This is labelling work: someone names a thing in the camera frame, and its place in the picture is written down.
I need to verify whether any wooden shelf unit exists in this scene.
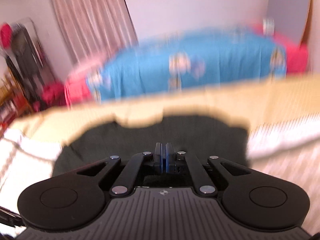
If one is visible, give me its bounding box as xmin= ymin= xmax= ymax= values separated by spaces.
xmin=1 ymin=70 xmax=33 ymax=132

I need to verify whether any blue cartoon print quilt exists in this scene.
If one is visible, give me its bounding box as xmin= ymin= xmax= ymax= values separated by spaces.
xmin=86 ymin=27 xmax=287 ymax=102

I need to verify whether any pink striped curtain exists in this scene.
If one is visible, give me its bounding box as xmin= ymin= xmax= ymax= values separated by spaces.
xmin=51 ymin=0 xmax=137 ymax=63

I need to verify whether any dark clothes rack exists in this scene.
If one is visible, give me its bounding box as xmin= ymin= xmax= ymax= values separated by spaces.
xmin=1 ymin=23 xmax=50 ymax=98

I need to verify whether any red cloth heap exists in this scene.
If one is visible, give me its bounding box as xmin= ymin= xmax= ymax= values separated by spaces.
xmin=41 ymin=81 xmax=66 ymax=108

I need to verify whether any black fuzzy small garment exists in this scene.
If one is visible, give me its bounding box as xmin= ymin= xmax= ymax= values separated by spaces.
xmin=52 ymin=115 xmax=248 ymax=176

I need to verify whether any yellow bed cover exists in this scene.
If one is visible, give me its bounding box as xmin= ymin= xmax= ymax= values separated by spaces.
xmin=11 ymin=75 xmax=319 ymax=145

